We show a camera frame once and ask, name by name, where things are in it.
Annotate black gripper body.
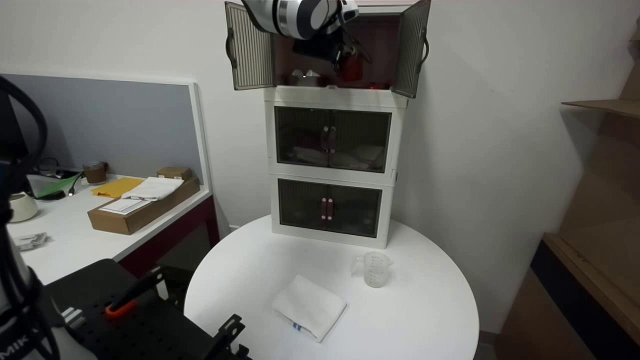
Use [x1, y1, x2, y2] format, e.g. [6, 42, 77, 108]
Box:
[293, 30, 353, 69]

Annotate red cup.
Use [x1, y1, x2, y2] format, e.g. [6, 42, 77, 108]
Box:
[341, 51, 369, 86]

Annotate clear plastic measuring cup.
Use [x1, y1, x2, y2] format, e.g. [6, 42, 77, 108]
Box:
[351, 250, 396, 290]

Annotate brown cup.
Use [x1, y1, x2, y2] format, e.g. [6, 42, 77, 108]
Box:
[82, 160, 112, 186]

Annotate metal bowl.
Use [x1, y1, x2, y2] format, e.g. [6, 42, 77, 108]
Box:
[291, 69, 325, 89]

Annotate smoked translucent cabinet door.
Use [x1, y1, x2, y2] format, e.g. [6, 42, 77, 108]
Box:
[224, 0, 276, 93]
[391, 0, 433, 100]

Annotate white three-tier storage cabinet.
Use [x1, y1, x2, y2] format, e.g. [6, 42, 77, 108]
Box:
[264, 0, 409, 250]

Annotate white paper sheets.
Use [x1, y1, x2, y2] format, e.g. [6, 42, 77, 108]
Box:
[98, 175, 186, 217]

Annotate grey desk partition panel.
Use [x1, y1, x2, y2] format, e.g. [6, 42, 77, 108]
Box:
[0, 71, 215, 196]

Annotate yellow envelope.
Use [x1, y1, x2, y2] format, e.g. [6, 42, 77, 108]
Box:
[91, 176, 147, 201]

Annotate folded white cloth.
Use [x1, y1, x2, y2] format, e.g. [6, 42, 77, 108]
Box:
[270, 275, 351, 345]

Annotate shallow cardboard box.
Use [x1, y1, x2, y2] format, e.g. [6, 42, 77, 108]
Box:
[87, 175, 202, 236]

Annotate wooden shelf unit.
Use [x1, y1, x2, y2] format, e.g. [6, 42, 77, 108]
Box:
[496, 17, 640, 360]

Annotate green plastic bag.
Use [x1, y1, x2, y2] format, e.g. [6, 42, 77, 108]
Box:
[27, 170, 84, 203]

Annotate white office desk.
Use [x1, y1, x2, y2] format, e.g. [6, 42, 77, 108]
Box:
[8, 175, 222, 288]

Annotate black perforated mounting board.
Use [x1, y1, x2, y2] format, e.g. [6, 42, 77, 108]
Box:
[44, 259, 252, 360]

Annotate white bowl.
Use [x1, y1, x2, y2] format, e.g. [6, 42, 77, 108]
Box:
[8, 191, 43, 225]

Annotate crumpled clear plastic wrap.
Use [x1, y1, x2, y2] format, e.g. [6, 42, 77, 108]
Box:
[14, 230, 54, 255]

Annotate orange-handled black clamp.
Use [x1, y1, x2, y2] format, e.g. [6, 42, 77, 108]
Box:
[103, 264, 166, 322]

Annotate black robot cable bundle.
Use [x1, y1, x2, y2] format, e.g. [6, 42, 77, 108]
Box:
[0, 75, 51, 203]

